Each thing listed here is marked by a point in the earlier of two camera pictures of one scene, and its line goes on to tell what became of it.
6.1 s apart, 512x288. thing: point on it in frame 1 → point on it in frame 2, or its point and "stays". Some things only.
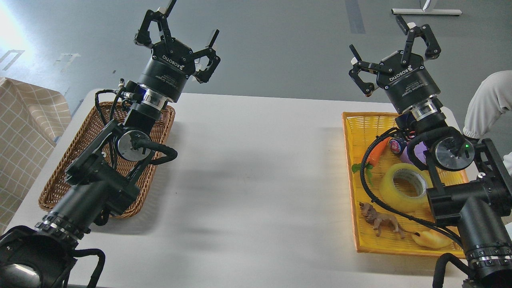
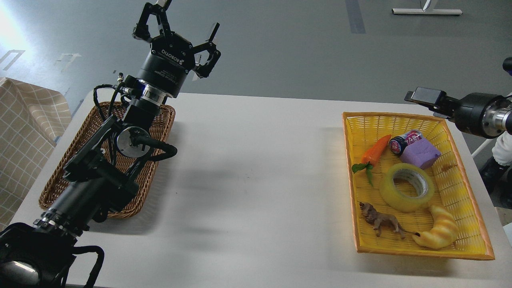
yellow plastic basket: (388, 179) stays
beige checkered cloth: (31, 119) stays
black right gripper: (402, 74) → (466, 112)
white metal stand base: (420, 11) stays
